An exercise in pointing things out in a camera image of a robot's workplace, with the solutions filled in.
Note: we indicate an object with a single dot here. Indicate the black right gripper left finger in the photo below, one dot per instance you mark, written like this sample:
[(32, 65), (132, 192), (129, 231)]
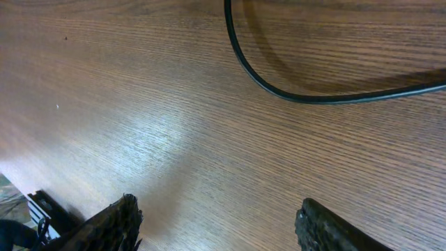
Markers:
[(116, 228)]

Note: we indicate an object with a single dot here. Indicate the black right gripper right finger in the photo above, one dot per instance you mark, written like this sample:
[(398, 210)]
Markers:
[(320, 229)]

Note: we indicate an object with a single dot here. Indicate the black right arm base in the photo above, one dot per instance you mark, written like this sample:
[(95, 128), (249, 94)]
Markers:
[(51, 219)]

